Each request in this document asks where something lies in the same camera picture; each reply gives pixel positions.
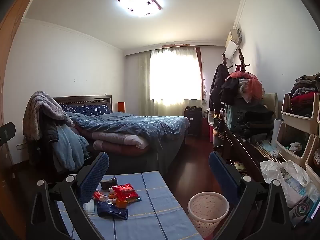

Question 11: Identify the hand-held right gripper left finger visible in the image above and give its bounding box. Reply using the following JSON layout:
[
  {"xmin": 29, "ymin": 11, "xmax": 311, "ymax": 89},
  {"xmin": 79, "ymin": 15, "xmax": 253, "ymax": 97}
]
[{"xmin": 26, "ymin": 151, "xmax": 110, "ymax": 240}]

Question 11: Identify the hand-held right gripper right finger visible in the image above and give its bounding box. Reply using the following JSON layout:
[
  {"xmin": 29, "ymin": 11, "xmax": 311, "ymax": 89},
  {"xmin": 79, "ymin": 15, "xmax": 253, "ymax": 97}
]
[{"xmin": 208, "ymin": 151, "xmax": 295, "ymax": 240}]

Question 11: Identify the white tissue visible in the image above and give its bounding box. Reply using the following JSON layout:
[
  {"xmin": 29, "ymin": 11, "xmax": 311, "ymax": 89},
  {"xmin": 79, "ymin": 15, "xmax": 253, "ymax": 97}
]
[{"xmin": 84, "ymin": 200, "xmax": 95, "ymax": 214}]

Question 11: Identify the small black box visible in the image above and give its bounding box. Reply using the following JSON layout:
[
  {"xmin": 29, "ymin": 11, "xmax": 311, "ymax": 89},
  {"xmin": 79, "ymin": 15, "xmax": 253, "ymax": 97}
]
[{"xmin": 101, "ymin": 177, "xmax": 118, "ymax": 192}]

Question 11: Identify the small red wrapper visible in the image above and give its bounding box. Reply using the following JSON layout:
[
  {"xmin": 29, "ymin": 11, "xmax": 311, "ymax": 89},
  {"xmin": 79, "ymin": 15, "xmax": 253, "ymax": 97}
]
[{"xmin": 93, "ymin": 191, "xmax": 108, "ymax": 202}]

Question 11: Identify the dark wooden dresser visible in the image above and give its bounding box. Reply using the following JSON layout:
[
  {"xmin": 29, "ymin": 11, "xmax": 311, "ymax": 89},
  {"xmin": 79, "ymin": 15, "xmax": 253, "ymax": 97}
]
[{"xmin": 222, "ymin": 125, "xmax": 283, "ymax": 180}]

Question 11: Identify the red snack packet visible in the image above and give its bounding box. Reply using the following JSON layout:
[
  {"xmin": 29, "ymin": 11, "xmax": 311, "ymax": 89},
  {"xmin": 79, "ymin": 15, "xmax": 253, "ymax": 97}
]
[{"xmin": 111, "ymin": 184, "xmax": 139, "ymax": 202}]

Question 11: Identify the dark blue snack packet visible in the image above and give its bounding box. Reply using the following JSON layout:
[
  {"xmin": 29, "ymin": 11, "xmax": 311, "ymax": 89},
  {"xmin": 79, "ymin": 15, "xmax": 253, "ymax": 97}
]
[{"xmin": 97, "ymin": 201, "xmax": 128, "ymax": 219}]

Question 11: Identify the light blue fleece robe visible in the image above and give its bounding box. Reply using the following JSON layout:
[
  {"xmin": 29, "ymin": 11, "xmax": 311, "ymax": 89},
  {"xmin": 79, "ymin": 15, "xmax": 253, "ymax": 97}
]
[{"xmin": 51, "ymin": 124, "xmax": 89, "ymax": 173}]

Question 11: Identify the dark padded jacket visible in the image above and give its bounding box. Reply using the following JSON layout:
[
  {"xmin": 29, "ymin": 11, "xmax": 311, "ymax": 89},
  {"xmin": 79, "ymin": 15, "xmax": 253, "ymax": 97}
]
[{"xmin": 37, "ymin": 110, "xmax": 60, "ymax": 145}]

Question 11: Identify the folded pink quilt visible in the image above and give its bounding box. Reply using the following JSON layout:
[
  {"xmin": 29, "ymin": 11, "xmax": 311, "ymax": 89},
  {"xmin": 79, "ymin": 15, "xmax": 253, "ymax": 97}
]
[{"xmin": 92, "ymin": 134, "xmax": 150, "ymax": 151}]

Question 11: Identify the folded red quilt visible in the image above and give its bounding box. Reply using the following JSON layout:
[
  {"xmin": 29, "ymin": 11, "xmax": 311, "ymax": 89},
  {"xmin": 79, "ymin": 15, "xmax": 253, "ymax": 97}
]
[{"xmin": 94, "ymin": 141, "xmax": 156, "ymax": 157}]

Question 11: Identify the grey knitted blanket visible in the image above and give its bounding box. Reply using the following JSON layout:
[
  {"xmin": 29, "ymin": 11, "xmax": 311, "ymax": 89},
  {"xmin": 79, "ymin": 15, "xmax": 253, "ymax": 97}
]
[{"xmin": 22, "ymin": 91, "xmax": 73, "ymax": 140}]

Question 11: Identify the red box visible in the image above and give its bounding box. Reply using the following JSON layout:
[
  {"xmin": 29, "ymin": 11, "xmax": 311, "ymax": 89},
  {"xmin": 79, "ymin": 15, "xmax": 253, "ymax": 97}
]
[{"xmin": 202, "ymin": 117, "xmax": 213, "ymax": 138}]

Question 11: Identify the teal cloth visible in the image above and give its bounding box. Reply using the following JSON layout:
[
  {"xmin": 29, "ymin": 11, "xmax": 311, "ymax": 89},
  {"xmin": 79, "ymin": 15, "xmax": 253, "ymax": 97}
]
[{"xmin": 224, "ymin": 104, "xmax": 235, "ymax": 130}]

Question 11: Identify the pile of dark clothes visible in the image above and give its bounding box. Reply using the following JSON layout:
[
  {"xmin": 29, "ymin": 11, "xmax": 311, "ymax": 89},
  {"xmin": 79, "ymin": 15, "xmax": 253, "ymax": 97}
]
[{"xmin": 225, "ymin": 102, "xmax": 275, "ymax": 140}]

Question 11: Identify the black suitcase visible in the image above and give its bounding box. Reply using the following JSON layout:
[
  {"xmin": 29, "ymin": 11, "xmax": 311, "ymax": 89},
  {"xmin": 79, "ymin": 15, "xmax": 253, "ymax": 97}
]
[{"xmin": 184, "ymin": 106, "xmax": 202, "ymax": 137}]

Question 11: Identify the blue plaid tablecloth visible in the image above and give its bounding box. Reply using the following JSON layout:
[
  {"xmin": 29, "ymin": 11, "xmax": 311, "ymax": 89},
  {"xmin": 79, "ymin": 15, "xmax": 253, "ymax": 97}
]
[{"xmin": 56, "ymin": 171, "xmax": 204, "ymax": 240}]

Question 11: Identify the blue star print pillow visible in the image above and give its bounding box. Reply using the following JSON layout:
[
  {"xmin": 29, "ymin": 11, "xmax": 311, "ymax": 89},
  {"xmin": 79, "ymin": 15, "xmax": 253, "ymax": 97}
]
[{"xmin": 61, "ymin": 103, "xmax": 110, "ymax": 117}]

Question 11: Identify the beige storage bin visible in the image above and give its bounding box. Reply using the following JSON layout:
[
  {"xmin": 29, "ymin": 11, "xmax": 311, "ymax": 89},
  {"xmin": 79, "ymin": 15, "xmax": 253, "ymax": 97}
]
[
  {"xmin": 275, "ymin": 121, "xmax": 315, "ymax": 169},
  {"xmin": 305, "ymin": 134, "xmax": 320, "ymax": 198},
  {"xmin": 281, "ymin": 94, "xmax": 320, "ymax": 134}
]

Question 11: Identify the blue patterned duvet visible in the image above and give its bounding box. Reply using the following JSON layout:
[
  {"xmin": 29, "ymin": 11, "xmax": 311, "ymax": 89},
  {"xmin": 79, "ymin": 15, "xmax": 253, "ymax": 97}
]
[{"xmin": 66, "ymin": 112, "xmax": 190, "ymax": 150}]

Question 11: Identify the white plastic bag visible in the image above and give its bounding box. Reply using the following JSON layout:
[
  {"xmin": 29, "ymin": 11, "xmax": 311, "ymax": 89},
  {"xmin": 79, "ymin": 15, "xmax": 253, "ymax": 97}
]
[{"xmin": 260, "ymin": 160, "xmax": 319, "ymax": 208}]

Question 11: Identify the dark wooden bed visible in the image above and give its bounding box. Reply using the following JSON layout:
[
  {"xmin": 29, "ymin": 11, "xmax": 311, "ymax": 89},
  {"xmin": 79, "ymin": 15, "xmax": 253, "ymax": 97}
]
[{"xmin": 52, "ymin": 95, "xmax": 190, "ymax": 178}]

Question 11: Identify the black hanging jacket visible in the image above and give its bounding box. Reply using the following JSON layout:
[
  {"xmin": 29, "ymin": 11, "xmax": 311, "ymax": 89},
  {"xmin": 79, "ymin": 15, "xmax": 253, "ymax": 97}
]
[{"xmin": 209, "ymin": 64, "xmax": 230, "ymax": 110}]

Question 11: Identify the red orange cloth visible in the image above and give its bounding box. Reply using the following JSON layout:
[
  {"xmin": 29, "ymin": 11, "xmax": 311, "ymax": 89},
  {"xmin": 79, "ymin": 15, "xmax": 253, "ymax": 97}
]
[{"xmin": 229, "ymin": 71, "xmax": 265, "ymax": 103}]

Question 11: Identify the sheer cream curtain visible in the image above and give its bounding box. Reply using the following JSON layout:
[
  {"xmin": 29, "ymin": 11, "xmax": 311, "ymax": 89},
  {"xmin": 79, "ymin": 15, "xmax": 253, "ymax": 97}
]
[{"xmin": 139, "ymin": 45, "xmax": 203, "ymax": 117}]

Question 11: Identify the pile of folded clothes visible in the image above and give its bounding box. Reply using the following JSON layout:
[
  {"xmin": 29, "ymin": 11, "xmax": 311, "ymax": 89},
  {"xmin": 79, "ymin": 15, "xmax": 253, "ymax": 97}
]
[{"xmin": 286, "ymin": 74, "xmax": 320, "ymax": 118}]

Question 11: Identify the wooden coat rack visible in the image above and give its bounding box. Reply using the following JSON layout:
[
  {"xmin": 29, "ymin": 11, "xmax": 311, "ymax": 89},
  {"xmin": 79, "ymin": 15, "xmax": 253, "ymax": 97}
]
[{"xmin": 222, "ymin": 49, "xmax": 250, "ymax": 71}]

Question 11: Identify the white air conditioner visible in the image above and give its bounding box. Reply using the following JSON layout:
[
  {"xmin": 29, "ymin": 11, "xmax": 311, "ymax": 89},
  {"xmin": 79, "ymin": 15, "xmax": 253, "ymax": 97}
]
[{"xmin": 224, "ymin": 28, "xmax": 243, "ymax": 60}]

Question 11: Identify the square ceiling light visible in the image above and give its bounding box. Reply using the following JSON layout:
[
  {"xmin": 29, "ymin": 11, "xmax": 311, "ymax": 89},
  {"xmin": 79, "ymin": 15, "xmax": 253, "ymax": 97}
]
[{"xmin": 116, "ymin": 0, "xmax": 163, "ymax": 18}]

